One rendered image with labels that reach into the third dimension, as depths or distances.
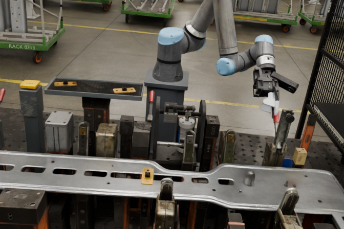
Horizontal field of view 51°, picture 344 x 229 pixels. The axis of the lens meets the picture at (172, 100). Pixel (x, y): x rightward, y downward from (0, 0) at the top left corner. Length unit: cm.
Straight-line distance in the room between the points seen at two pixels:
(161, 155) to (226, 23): 57
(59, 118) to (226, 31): 72
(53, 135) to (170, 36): 68
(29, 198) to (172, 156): 54
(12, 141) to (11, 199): 92
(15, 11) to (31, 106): 399
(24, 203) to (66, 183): 16
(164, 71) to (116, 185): 69
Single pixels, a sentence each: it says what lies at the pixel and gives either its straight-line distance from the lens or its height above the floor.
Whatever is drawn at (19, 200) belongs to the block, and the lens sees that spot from 112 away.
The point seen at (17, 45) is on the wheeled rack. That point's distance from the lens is 510.
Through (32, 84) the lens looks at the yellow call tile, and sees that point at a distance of 149.
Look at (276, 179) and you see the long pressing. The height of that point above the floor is 100.
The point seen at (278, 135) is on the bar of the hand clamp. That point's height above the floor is 112.
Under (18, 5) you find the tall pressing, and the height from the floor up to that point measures 68.
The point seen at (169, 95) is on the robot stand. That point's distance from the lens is 169.
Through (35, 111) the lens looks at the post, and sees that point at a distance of 152.
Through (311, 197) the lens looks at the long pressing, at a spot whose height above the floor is 100.
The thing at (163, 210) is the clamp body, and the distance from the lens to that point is 103.
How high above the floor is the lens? 174
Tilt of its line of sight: 25 degrees down
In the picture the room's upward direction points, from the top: 5 degrees clockwise
